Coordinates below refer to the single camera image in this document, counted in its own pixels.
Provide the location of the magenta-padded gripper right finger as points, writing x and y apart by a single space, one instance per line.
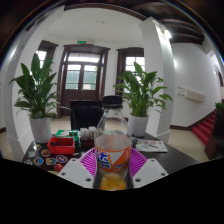
143 171

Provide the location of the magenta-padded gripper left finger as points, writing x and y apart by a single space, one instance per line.
80 170

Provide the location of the orange soda plastic bottle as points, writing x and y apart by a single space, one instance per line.
112 150

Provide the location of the round blue and red sticker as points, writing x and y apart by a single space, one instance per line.
62 158

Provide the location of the small red round object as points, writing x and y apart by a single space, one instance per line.
58 167

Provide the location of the printed paper booklet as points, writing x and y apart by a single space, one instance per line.
151 146

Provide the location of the red open box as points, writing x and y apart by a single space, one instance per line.
61 148

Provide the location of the grey round balls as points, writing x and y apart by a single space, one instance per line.
134 141

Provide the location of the brown box of white items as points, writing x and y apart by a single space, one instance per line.
88 135

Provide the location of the green and white box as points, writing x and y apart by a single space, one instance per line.
68 133

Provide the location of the round orange sticker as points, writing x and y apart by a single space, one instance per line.
45 153

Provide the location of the white square sticker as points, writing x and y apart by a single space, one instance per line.
32 154

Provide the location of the black chair back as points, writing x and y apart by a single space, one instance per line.
85 115

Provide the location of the red carpeted staircase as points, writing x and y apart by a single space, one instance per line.
205 128

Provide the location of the leafy plant in white pot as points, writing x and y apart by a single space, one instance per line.
36 90
143 91

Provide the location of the dark wooden double door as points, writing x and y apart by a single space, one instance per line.
81 90

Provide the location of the dark wooden framed window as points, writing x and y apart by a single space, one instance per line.
45 50
130 60

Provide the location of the green exit sign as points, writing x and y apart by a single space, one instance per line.
81 42

